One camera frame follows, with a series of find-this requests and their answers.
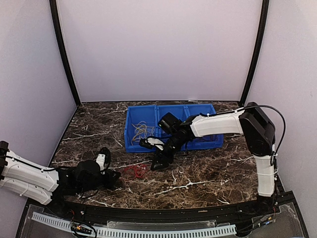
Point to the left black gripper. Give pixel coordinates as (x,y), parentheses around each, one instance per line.
(110,180)

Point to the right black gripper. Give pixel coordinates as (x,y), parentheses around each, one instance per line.
(160,156)

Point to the blue three-compartment plastic bin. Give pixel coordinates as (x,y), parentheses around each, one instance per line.
(142,121)

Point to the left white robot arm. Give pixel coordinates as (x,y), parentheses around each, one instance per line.
(44,184)

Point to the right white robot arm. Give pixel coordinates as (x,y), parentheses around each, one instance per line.
(250,121)

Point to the clear acrylic plate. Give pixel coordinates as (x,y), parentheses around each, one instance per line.
(161,226)

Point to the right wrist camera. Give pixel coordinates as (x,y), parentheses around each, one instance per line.
(151,143)

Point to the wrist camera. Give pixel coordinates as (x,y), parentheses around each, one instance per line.
(103,159)
(151,143)

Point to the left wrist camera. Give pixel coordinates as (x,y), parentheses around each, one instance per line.
(103,159)

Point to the white slotted cable duct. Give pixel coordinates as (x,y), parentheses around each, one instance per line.
(137,230)

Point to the black front rail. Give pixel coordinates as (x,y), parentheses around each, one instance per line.
(101,215)

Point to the left black frame post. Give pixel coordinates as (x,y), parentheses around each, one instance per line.
(62,52)

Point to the black frame post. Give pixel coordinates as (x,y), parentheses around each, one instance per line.
(62,52)
(256,52)

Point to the right black frame post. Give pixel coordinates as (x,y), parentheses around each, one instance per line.
(256,52)

